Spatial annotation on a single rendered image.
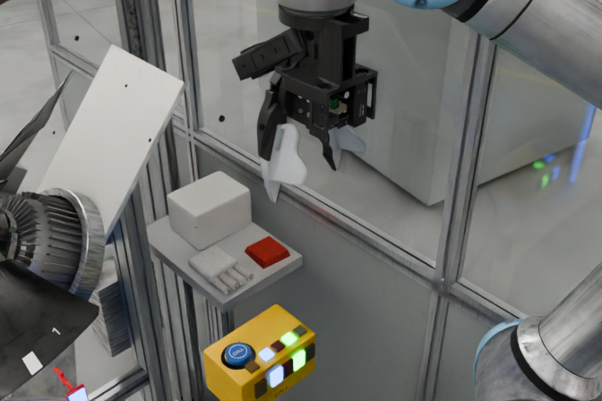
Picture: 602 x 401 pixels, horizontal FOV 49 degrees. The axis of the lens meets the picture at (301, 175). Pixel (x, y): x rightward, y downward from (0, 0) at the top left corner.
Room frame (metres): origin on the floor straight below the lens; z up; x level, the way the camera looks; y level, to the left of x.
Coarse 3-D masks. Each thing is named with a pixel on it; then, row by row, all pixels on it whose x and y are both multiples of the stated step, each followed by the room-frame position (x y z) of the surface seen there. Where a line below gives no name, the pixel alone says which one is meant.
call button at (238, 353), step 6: (240, 342) 0.75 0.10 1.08; (228, 348) 0.74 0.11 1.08; (234, 348) 0.74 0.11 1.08; (240, 348) 0.74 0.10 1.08; (246, 348) 0.74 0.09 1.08; (228, 354) 0.72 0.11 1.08; (234, 354) 0.72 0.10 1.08; (240, 354) 0.72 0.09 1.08; (246, 354) 0.72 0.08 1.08; (228, 360) 0.71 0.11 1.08; (234, 360) 0.71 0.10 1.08; (240, 360) 0.71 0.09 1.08; (246, 360) 0.72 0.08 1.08
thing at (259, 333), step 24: (264, 312) 0.82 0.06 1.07; (240, 336) 0.77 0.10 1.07; (264, 336) 0.77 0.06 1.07; (312, 336) 0.77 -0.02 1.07; (216, 360) 0.72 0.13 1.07; (264, 360) 0.72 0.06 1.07; (312, 360) 0.77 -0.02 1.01; (216, 384) 0.72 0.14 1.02; (240, 384) 0.67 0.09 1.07; (288, 384) 0.73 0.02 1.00
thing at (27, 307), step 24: (0, 264) 0.81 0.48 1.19; (0, 288) 0.76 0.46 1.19; (24, 288) 0.76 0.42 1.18; (48, 288) 0.76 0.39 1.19; (0, 312) 0.72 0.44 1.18; (24, 312) 0.72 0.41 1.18; (48, 312) 0.71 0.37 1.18; (72, 312) 0.71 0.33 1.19; (96, 312) 0.70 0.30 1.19; (0, 336) 0.68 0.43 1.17; (24, 336) 0.68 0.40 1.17; (48, 336) 0.67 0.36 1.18; (72, 336) 0.67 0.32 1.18; (0, 360) 0.64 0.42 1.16; (48, 360) 0.64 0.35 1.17; (0, 384) 0.61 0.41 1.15
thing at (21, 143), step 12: (72, 72) 1.02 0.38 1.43; (60, 96) 1.03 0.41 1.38; (48, 108) 0.87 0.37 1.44; (36, 120) 0.87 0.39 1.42; (24, 132) 0.86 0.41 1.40; (36, 132) 0.99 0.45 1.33; (12, 144) 0.87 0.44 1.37; (24, 144) 0.96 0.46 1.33; (0, 156) 0.89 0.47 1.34; (12, 156) 0.93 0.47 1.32; (0, 168) 0.91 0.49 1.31; (12, 168) 0.96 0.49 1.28; (0, 180) 0.94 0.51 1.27
